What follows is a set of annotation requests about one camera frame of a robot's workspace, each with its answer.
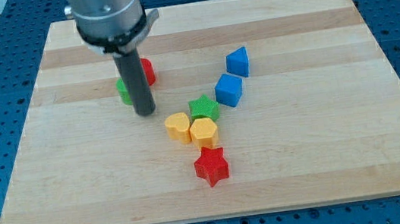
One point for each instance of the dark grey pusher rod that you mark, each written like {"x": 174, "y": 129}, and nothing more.
{"x": 131, "y": 71}

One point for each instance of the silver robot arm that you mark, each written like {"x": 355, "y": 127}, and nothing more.
{"x": 117, "y": 28}

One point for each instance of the red circle block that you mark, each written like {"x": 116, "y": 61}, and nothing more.
{"x": 149, "y": 71}

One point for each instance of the green circle block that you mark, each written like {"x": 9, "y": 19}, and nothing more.
{"x": 123, "y": 92}

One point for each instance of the green star block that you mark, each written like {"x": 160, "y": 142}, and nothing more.
{"x": 204, "y": 107}

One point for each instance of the red star block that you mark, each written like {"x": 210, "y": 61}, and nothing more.
{"x": 212, "y": 166}

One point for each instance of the yellow heart block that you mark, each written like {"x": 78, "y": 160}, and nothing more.
{"x": 177, "y": 126}

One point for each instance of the yellow hexagon block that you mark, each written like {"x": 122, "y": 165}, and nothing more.
{"x": 204, "y": 133}

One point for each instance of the blue cube block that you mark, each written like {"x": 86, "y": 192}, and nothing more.
{"x": 229, "y": 90}

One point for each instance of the blue triangle block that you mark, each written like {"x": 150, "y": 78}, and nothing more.
{"x": 237, "y": 62}

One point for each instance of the wooden board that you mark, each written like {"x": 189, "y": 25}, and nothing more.
{"x": 318, "y": 122}

